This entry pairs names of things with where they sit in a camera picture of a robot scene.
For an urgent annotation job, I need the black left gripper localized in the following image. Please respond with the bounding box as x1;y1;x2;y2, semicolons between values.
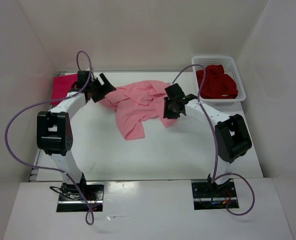
87;73;116;103

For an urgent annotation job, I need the light pink t-shirt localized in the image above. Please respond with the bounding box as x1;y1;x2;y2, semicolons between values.
99;80;176;141

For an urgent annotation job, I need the magenta t-shirt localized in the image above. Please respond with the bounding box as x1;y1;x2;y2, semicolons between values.
51;73;78;100

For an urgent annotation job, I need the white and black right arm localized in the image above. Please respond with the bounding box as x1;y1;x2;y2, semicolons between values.
163;83;252;197

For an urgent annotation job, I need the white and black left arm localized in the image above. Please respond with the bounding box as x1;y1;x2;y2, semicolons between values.
37;70;116;200

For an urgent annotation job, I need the dark red t-shirt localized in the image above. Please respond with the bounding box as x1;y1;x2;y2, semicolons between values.
200;64;239;99

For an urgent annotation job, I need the white plastic basket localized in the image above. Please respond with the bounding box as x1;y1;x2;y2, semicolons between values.
191;55;246;104

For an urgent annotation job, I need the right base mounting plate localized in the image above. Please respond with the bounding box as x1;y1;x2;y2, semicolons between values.
191;180;239;210

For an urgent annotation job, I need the base mounting plate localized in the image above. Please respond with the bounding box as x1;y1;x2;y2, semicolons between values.
191;180;239;210
49;181;104;213

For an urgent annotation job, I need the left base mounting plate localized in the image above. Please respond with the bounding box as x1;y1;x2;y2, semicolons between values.
49;181;104;213

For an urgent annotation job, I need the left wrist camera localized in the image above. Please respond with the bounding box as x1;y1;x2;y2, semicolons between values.
71;70;97;93

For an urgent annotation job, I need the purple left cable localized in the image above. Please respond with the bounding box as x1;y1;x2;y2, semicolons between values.
4;50;96;225

